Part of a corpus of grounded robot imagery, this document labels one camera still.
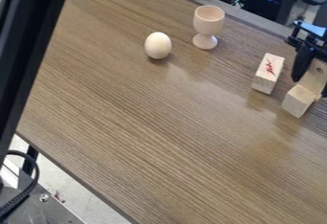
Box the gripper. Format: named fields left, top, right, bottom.
left=284, top=19, right=327, bottom=99

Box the plain wooden cube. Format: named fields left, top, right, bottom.
left=279, top=84, right=319, bottom=119

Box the wooden block with red mark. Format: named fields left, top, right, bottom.
left=250, top=52, right=287, bottom=96

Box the wooden egg cup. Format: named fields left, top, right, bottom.
left=191, top=4, right=227, bottom=51

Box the wooden egg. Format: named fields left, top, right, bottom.
left=142, top=31, right=174, bottom=60

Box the black metal frame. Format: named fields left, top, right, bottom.
left=0, top=0, right=76, bottom=167

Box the grey metal base plate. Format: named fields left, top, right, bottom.
left=0, top=169, right=87, bottom=224

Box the black braided cable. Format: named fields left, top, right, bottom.
left=0, top=149, right=41, bottom=220

